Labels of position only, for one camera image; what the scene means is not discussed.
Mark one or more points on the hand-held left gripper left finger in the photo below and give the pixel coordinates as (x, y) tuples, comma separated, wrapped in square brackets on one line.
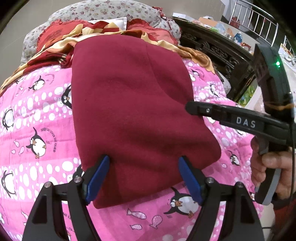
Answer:
[(98, 178)]

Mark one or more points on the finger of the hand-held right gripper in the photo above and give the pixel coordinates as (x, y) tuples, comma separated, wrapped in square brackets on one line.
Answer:
[(203, 110)]

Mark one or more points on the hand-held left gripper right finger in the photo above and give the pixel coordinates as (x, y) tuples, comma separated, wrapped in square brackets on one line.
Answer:
[(190, 180)]

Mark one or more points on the dark red fleece garment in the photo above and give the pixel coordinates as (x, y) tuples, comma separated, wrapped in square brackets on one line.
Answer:
[(134, 104)]

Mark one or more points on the person's right hand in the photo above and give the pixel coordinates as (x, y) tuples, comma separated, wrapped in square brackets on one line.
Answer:
[(277, 166)]

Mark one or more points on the colourful plastic bag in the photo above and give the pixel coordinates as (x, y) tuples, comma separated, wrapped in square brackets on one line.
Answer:
[(247, 95)]

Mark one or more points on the dark carved wooden furniture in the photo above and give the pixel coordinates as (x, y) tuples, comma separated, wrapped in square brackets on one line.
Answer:
[(219, 46)]

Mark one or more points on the metal railing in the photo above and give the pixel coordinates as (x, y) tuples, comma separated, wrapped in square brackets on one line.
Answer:
[(254, 18)]

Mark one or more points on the pink penguin print blanket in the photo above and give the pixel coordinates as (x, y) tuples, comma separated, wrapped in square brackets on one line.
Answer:
[(34, 115)]

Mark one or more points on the white flat box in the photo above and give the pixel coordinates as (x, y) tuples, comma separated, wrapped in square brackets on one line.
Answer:
[(183, 15)]

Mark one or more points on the white pillow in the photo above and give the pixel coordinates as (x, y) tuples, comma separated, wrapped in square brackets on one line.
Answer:
[(118, 23)]

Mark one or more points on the red and gold satin quilt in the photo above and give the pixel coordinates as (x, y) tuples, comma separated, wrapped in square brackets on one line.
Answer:
[(53, 51)]

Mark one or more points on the grey floral bedding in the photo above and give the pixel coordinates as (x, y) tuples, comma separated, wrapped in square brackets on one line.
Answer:
[(92, 11)]

